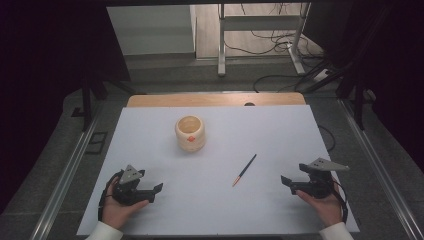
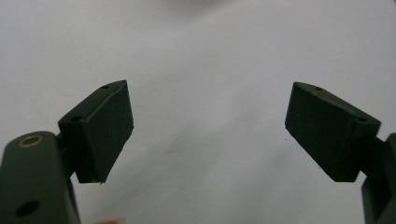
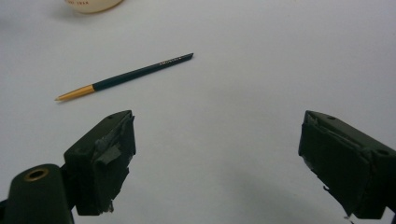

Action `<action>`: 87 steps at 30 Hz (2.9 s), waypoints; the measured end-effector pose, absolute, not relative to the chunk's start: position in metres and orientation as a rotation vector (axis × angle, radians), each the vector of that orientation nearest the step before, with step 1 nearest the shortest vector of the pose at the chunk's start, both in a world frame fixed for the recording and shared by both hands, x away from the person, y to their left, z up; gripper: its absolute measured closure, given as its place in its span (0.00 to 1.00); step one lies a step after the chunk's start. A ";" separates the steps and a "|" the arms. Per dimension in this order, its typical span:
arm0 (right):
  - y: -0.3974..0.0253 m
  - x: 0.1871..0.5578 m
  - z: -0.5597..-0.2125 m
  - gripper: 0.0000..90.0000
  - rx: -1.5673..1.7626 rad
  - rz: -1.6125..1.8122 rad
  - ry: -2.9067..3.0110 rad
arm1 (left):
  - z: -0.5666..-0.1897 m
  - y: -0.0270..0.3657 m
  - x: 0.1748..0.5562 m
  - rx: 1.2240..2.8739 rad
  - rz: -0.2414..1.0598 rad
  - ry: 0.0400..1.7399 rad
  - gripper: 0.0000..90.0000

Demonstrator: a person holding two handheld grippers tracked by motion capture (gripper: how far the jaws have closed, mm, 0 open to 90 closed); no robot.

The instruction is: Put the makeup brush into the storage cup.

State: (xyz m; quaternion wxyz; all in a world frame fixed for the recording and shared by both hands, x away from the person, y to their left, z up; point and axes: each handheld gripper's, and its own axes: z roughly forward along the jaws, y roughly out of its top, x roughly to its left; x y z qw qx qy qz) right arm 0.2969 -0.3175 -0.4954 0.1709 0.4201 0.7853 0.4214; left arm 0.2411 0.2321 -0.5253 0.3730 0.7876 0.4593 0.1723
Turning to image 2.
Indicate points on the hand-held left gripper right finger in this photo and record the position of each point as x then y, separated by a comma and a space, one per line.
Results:
323, 130

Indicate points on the white table sheet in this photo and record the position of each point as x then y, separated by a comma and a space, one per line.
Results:
205, 77

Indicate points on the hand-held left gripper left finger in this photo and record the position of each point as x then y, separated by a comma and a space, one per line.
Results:
102, 130

